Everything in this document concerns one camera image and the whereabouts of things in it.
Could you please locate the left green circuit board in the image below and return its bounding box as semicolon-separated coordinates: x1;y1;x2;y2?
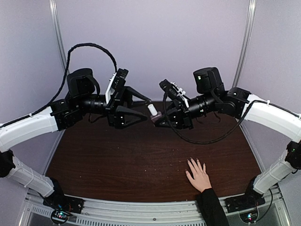
50;210;72;225

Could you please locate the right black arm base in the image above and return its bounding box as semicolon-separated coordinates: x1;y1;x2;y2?
225;177;266;213

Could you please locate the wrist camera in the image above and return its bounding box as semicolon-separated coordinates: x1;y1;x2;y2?
159;79;190;110
105;68;129;104

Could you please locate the left aluminium corner post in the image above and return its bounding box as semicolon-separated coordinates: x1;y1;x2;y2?
49;0;68;73

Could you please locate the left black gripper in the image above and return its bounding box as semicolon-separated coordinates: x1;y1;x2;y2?
77;85;151;129

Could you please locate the black braided cable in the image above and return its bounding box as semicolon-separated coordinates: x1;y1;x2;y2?
162;93;252;144
28;42;118;118

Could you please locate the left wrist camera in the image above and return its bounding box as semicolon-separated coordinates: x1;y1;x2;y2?
105;68;129;104

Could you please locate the right aluminium corner post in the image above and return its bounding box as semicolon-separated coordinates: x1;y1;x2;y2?
232;0;257;87

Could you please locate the right black braided cable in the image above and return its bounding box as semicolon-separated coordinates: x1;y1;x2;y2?
162;93;252;144

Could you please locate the white nail polish cap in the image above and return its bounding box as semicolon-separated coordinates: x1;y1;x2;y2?
148;104;158;116

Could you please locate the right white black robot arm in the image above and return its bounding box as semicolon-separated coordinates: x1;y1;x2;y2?
148;67;301;208

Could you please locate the left black braided cable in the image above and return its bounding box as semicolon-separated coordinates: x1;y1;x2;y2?
28;42;118;118

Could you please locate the aluminium front rail frame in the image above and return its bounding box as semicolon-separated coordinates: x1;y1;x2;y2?
17;186;292;226

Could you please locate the green circuit board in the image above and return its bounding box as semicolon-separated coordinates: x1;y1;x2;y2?
239;210;259;224
50;210;72;225

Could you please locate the right green circuit board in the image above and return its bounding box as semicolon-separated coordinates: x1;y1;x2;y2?
239;210;259;224

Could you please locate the aluminium corner post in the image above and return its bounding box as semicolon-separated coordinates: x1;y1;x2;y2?
49;0;68;73
232;0;257;87

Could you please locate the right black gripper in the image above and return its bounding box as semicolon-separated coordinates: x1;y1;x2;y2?
153;90;217;129

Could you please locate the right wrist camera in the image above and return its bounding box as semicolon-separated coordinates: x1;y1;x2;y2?
159;79;190;110

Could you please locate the purple nail polish bottle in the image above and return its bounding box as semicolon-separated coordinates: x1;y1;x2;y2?
150;112;162;125

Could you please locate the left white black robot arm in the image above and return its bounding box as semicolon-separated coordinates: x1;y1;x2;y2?
0;68;151;209

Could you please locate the black sleeved forearm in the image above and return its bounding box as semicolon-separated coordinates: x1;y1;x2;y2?
196;188;229;226

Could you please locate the person's bare hand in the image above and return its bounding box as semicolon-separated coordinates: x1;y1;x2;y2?
185;158;212;193

